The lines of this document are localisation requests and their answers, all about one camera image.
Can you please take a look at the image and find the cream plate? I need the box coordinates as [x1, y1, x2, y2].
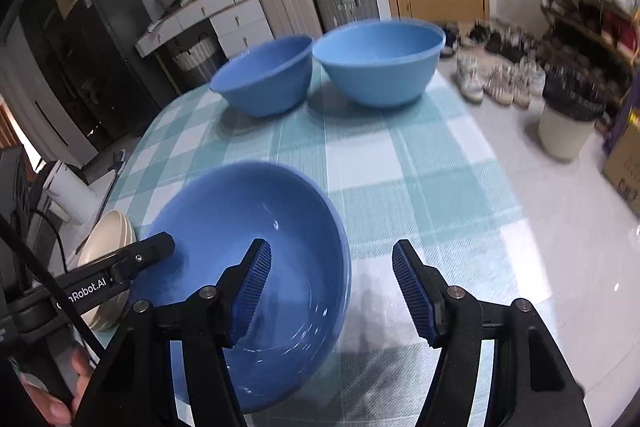
[75, 209, 138, 333]

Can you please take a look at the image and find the light blue bowl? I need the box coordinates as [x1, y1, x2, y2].
[312, 18, 446, 108]

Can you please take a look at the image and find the person's hand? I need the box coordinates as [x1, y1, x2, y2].
[19, 345, 97, 427]

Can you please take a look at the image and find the white electric kettle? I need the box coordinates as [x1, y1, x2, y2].
[43, 160, 104, 225]

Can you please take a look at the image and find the teal plaid tablecloth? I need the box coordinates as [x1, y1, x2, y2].
[106, 68, 555, 426]

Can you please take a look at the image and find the black refrigerator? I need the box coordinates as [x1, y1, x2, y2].
[58, 0, 178, 141]

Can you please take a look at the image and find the woven laundry basket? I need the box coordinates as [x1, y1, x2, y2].
[172, 36, 226, 86]

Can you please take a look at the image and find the cardboard box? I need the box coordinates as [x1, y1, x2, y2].
[603, 109, 640, 217]

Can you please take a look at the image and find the white trash bin black bag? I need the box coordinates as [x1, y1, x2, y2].
[538, 65, 606, 161]

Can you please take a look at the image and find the white drawer desk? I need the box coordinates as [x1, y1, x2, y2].
[136, 0, 273, 58]

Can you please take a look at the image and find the black cable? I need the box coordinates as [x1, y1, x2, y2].
[0, 210, 109, 368]

